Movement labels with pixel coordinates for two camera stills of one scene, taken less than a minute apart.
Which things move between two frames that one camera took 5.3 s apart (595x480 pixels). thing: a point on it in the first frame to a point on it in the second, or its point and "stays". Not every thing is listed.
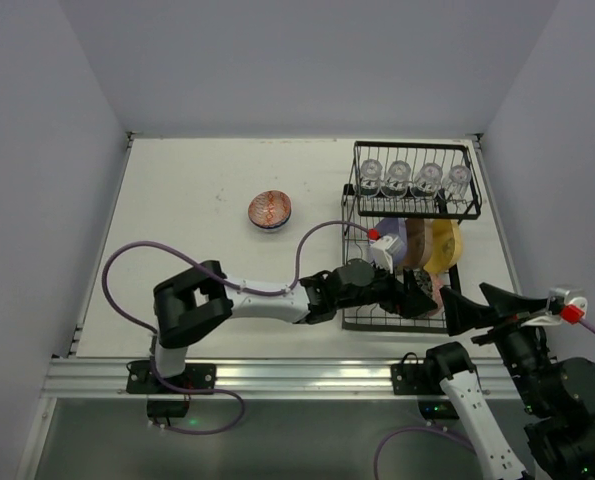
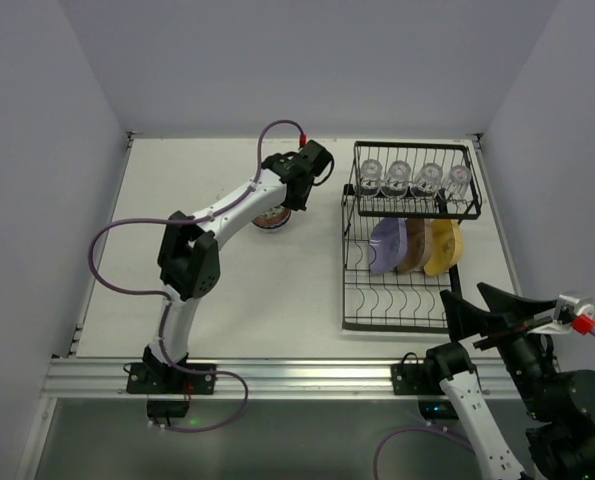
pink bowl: [437, 294] to [274, 217]
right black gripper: [505, 326] stays
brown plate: [419, 242] stays
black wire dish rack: [406, 207] stays
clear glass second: [396, 185] stays
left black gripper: [397, 295] to [299, 192]
